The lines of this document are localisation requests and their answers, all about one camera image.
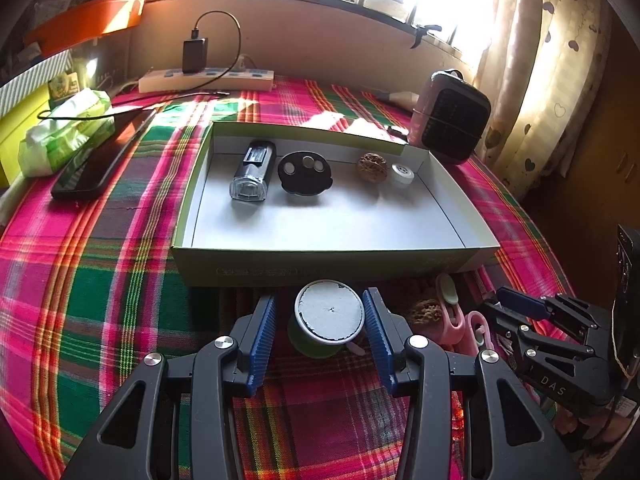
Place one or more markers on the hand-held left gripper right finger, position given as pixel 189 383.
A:
pixel 380 345

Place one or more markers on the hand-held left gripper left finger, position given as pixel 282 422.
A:
pixel 262 345

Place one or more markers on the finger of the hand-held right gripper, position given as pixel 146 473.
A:
pixel 505 325
pixel 522 302

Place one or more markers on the brown walnut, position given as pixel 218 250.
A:
pixel 422 312
pixel 372 165

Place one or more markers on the green spool with white top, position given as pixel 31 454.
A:
pixel 327 310

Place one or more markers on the pink clip with grey pad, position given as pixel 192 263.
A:
pixel 446 290

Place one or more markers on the green white cardboard box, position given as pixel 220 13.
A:
pixel 325 225

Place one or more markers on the black round disc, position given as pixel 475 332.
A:
pixel 300 180

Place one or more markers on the white round container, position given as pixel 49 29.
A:
pixel 401 174

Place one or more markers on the black bike light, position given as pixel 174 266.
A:
pixel 255 160

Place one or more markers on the wooden cabinet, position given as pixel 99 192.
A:
pixel 600 160

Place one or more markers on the plaid blanket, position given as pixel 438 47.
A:
pixel 100 285

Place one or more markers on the grey desktop heater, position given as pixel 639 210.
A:
pixel 450 120

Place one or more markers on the heart-patterned curtain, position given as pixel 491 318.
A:
pixel 550 60

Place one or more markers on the black smartphone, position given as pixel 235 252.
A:
pixel 85 172

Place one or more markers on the white power strip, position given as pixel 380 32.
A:
pixel 160 80

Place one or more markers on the black window clip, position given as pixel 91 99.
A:
pixel 417 35

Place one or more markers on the green tissue pack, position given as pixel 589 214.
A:
pixel 55 135

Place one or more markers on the black charger adapter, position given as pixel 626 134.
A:
pixel 194 57

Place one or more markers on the yellow-green box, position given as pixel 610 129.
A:
pixel 15 140

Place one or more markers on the green printed packet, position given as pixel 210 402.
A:
pixel 64 86

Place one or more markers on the striped box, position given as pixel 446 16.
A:
pixel 30 80

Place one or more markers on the orange tray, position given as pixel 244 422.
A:
pixel 90 17

